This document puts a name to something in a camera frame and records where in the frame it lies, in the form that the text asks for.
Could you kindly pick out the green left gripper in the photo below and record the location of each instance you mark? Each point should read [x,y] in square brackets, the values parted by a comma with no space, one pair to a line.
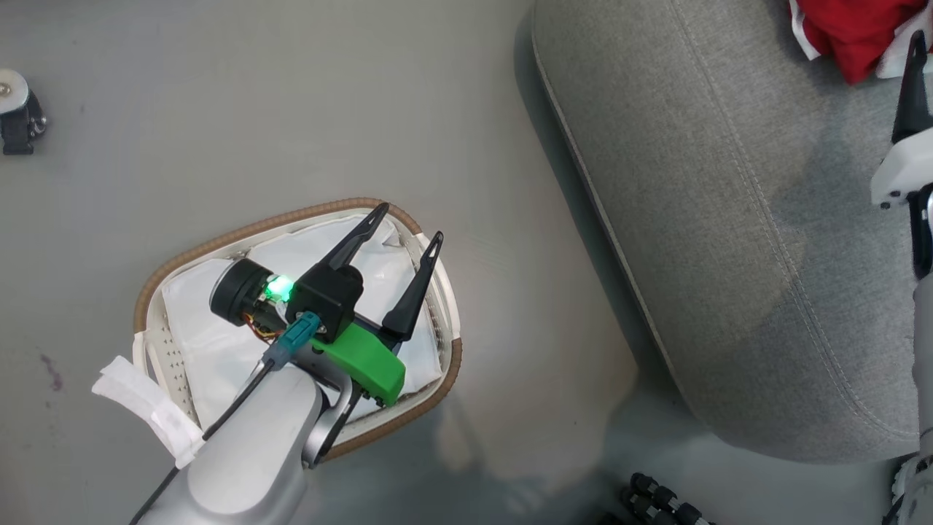
[364,361]

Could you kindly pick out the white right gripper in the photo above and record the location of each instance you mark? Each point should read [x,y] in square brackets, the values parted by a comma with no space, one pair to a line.
[907,164]

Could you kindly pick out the red cloth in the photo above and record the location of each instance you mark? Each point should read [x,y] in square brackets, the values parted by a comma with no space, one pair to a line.
[853,29]

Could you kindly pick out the grey fabric sofa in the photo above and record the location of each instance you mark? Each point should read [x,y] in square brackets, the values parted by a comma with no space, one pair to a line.
[692,182]

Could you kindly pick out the wicker-rimmed laundry basket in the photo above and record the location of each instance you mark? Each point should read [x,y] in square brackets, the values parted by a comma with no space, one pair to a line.
[219,237]

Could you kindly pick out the white basket liner cloth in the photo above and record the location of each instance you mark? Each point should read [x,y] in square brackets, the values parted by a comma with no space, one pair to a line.
[197,328]

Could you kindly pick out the black caster wheel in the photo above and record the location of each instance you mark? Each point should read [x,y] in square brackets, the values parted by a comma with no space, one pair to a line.
[18,131]

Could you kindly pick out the grey partition foot bar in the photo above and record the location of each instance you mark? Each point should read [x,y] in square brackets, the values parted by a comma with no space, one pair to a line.
[10,91]

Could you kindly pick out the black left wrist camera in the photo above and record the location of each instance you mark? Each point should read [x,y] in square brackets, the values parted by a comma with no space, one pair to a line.
[324,295]

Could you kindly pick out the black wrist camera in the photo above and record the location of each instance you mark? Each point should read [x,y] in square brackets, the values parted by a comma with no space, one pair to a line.
[922,230]
[324,295]

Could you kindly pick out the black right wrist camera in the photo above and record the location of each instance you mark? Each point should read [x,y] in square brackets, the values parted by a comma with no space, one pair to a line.
[922,230]

